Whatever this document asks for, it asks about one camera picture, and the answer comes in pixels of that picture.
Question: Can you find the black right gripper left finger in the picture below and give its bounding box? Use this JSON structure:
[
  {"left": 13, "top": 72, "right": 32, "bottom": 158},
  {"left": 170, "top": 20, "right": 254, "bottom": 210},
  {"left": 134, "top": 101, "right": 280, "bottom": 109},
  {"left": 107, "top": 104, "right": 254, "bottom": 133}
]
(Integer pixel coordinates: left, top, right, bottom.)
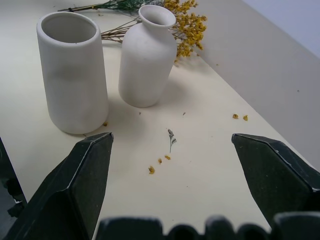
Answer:
[{"left": 1, "top": 132, "right": 115, "bottom": 240}]

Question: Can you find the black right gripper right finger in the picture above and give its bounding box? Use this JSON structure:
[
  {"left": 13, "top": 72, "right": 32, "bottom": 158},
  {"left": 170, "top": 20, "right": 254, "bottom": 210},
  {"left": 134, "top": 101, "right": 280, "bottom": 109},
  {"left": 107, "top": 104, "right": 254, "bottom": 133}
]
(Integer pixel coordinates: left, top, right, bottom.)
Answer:
[{"left": 231, "top": 133, "right": 320, "bottom": 229}]

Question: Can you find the white cylindrical ceramic vase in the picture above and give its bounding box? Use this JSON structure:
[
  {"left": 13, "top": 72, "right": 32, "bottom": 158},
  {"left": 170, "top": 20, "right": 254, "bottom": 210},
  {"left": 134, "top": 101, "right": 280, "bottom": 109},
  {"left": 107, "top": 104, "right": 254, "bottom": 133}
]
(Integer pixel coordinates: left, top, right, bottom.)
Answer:
[{"left": 36, "top": 11, "right": 110, "bottom": 135}]

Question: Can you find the white bottle-shaped ceramic vase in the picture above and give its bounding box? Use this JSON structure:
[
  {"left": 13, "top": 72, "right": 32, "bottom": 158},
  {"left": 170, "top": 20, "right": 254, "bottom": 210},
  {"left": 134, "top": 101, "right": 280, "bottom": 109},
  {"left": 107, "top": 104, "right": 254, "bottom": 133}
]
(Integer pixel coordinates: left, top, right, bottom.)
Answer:
[{"left": 118, "top": 5, "right": 178, "bottom": 109}]

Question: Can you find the small grey leaf fragment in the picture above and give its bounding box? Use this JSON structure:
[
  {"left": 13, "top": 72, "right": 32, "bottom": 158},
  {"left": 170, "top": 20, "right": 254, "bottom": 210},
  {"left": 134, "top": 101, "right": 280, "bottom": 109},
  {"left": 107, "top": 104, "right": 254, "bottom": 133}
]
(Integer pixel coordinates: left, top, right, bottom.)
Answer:
[{"left": 167, "top": 128, "right": 177, "bottom": 154}]

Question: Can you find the yellow dried flower bunch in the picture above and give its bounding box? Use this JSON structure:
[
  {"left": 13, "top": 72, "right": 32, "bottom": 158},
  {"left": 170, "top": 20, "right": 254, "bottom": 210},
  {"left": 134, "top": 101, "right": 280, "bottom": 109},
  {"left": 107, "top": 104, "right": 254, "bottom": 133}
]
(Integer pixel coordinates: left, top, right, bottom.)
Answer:
[{"left": 100, "top": 0, "right": 208, "bottom": 59}]

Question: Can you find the green leafy plant sprig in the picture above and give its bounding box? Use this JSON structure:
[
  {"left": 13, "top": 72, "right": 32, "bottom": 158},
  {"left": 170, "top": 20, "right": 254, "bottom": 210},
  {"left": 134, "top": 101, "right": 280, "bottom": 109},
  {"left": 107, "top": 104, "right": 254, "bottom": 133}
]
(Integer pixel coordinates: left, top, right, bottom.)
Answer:
[{"left": 57, "top": 0, "right": 166, "bottom": 13}]

